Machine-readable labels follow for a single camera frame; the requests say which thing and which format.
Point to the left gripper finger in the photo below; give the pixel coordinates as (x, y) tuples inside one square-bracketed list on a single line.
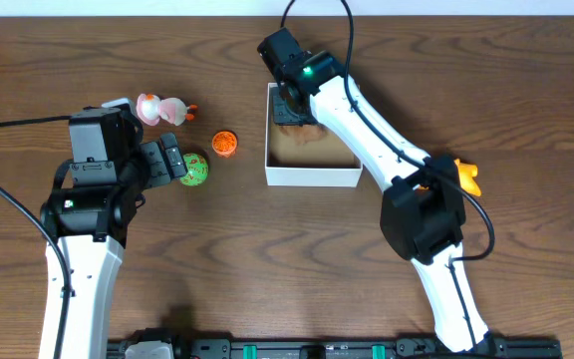
[(159, 172), (173, 156)]

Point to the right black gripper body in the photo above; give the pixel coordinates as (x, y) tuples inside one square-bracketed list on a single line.
[(284, 112)]

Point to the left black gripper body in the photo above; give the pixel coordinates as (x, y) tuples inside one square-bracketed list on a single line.
[(162, 161)]

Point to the green number ball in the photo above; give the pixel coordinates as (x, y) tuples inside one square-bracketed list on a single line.
[(197, 170)]

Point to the orange ribbed round toy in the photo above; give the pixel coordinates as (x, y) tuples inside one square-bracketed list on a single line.
[(224, 143)]

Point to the white pink duck toy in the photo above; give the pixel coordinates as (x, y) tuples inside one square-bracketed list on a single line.
[(151, 109)]

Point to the brown plush toy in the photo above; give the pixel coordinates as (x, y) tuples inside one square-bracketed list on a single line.
[(302, 135)]

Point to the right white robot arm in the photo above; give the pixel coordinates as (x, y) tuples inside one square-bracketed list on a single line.
[(422, 209)]

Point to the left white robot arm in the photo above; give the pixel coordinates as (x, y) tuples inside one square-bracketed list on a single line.
[(94, 197)]

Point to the white cardboard box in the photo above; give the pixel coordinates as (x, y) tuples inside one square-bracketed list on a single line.
[(328, 162)]

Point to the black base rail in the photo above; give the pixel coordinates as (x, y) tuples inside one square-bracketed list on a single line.
[(151, 346)]

